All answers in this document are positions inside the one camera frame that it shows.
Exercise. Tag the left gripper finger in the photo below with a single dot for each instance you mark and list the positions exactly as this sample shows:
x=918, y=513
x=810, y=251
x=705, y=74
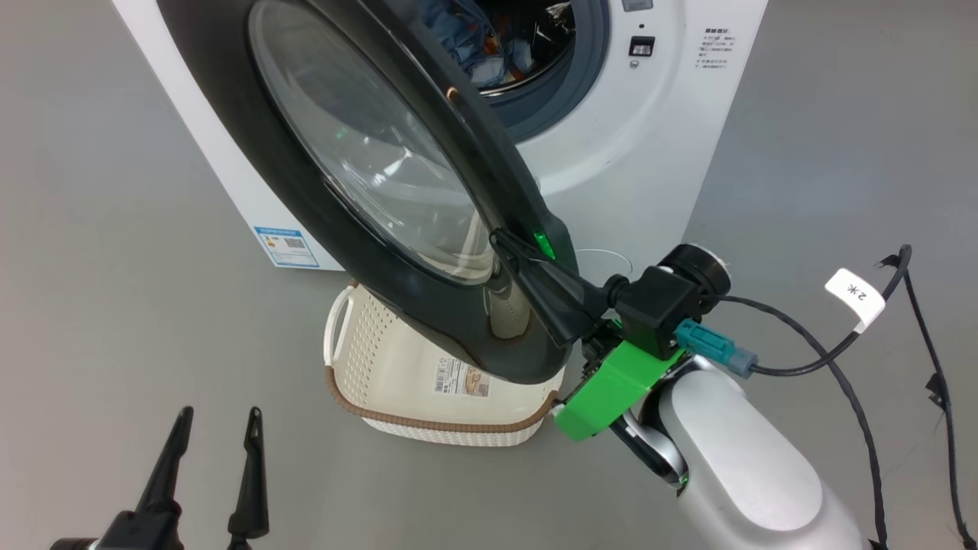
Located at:
x=164, y=489
x=250, y=504

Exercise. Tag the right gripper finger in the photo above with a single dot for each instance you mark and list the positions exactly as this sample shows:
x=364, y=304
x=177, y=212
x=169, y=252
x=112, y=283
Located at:
x=565, y=298

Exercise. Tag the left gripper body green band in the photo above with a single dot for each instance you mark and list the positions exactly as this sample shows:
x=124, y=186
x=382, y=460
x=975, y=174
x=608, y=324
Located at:
x=137, y=535

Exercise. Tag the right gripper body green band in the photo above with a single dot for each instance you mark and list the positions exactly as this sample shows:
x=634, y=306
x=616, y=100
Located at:
x=611, y=389

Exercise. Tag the blue bear print garment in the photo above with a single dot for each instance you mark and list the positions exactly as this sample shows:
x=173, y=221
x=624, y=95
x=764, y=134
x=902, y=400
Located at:
x=451, y=34

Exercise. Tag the washing machine glass door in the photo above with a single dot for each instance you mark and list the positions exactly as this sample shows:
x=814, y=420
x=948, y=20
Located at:
x=229, y=114

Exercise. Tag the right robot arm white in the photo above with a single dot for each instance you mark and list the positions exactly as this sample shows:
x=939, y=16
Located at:
x=733, y=458

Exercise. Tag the teal connector of right gripper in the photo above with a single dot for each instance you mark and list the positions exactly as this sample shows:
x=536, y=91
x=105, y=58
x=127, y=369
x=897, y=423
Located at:
x=703, y=340

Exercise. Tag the white front-load washing machine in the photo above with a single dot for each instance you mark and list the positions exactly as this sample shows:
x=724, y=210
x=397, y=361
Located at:
x=649, y=153

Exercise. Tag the washing machine drum with clothes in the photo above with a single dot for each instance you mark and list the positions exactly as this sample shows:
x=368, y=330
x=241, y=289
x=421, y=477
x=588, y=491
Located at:
x=554, y=53

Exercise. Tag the round white filter cover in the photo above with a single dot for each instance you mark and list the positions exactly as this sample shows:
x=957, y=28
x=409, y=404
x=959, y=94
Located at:
x=611, y=263

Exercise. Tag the white barcode label on basket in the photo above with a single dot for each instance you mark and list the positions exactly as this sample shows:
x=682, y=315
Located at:
x=462, y=377

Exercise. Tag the white basket with brown rim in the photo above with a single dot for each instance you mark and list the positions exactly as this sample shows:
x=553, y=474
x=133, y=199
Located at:
x=397, y=374

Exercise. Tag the blue energy label sticker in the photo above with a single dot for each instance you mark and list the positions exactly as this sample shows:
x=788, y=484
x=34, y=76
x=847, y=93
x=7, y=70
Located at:
x=286, y=247

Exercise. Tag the small grey metal plate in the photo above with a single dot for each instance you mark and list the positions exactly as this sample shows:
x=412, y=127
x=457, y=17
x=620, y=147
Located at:
x=637, y=4

